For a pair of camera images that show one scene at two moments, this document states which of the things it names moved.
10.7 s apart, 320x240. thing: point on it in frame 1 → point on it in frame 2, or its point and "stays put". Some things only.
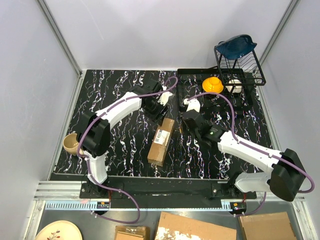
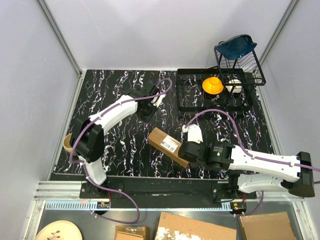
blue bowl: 236,47 stays put
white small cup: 235,86 stays put
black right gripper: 183,123 → 202,143
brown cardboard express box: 160,142 → 167,145
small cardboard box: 128,232 stays put
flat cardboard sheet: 174,226 stays put
